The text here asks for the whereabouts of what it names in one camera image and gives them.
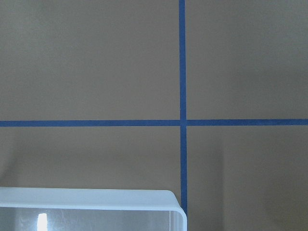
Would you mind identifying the clear plastic storage box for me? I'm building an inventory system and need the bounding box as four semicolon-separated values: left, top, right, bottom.
0;187;187;231

